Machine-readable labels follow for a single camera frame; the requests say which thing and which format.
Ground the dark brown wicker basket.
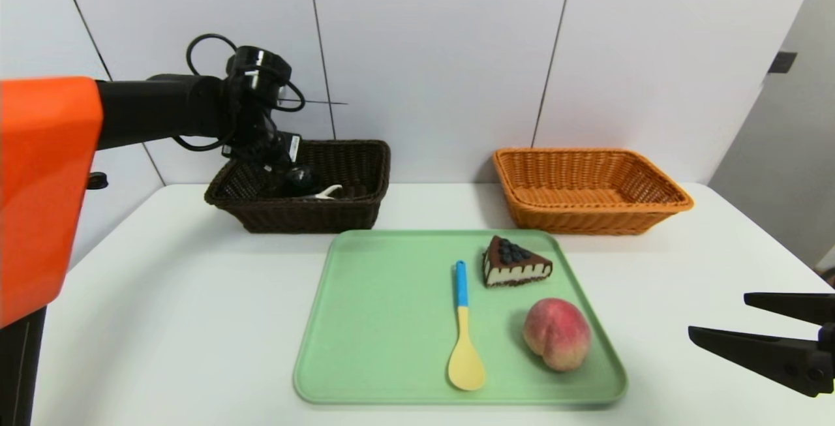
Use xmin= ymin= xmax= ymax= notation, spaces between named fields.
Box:
xmin=204 ymin=140 xmax=391 ymax=234

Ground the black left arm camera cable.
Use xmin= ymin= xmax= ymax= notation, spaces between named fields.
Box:
xmin=185 ymin=33 xmax=306 ymax=153

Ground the orange wicker basket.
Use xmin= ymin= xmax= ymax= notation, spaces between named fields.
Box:
xmin=493 ymin=147 xmax=694 ymax=236

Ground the yellow spoon with blue handle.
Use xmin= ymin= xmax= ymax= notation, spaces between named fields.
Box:
xmin=447 ymin=260 xmax=486 ymax=392

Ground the light green plastic tray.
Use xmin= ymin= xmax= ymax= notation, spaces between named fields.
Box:
xmin=293 ymin=229 xmax=628 ymax=406

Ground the pink yellow peach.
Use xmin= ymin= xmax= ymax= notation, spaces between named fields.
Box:
xmin=523 ymin=297 xmax=592 ymax=373

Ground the chocolate blueberry cake slice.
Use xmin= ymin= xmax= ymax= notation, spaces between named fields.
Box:
xmin=482 ymin=236 xmax=554 ymax=289

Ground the glass cup with black holder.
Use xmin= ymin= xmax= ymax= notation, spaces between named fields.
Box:
xmin=281 ymin=165 xmax=321 ymax=198

